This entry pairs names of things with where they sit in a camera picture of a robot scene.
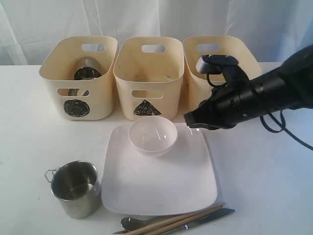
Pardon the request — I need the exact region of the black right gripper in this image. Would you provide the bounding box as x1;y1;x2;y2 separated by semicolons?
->
183;73;276;130

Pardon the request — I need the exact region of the white square plate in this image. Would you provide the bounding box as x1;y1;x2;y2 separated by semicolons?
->
101;123;218;216

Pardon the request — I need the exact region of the wooden chopstick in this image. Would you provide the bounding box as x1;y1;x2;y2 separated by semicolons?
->
146;205;223;235
126;203;225;235

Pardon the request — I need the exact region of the cream bin square mark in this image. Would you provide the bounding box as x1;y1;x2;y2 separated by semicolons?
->
182;35;262;111

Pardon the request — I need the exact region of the upper wooden chopstick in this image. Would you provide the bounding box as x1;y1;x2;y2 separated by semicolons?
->
126;203;225;235

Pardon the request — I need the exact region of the white plastic bowl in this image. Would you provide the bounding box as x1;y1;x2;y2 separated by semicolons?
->
128;116;178;157

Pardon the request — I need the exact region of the cream bin triangle mark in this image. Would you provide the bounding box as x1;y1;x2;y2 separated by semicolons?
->
113;37;184;120

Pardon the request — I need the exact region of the steel table knife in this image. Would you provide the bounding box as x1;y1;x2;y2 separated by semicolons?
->
113;208;235;235

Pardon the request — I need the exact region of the cream bin circle mark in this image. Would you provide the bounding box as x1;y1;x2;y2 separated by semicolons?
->
39;36;118;120

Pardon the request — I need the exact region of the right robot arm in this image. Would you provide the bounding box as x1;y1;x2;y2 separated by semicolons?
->
184;45;313;130

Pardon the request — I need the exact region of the steel bowl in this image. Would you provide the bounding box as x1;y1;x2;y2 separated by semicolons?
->
67;88;89;96

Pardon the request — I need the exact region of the lower wooden chopstick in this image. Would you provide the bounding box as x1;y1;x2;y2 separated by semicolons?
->
146;205;223;235

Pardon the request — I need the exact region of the steel spoon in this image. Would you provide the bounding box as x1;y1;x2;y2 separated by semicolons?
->
120;217;157;231

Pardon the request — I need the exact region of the steel mug wire handle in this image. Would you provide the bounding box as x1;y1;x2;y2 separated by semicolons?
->
45;161;101;219

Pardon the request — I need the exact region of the steel tumbler cup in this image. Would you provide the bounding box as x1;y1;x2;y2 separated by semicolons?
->
74;57;101;80

